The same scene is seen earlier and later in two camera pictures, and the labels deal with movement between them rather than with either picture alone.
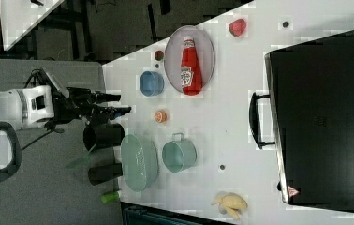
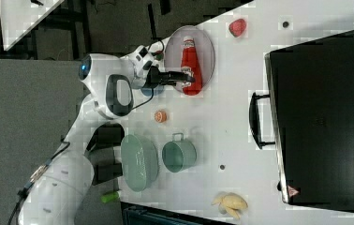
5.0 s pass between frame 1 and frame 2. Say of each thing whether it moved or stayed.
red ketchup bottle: stayed
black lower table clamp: stayed
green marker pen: stayed
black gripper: moved
